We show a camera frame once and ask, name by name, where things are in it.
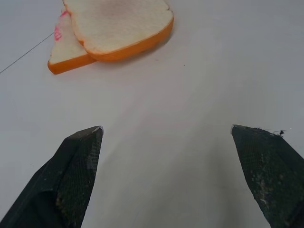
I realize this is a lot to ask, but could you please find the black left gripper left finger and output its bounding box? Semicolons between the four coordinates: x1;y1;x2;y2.
0;125;105;228

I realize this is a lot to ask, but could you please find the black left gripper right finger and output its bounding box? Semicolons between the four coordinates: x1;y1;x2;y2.
230;124;304;228

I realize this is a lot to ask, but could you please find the yellow stained cloth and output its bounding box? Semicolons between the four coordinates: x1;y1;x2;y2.
63;0;174;62

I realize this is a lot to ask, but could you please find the bread slice with pink edge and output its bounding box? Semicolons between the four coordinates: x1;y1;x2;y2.
47;8;97;76

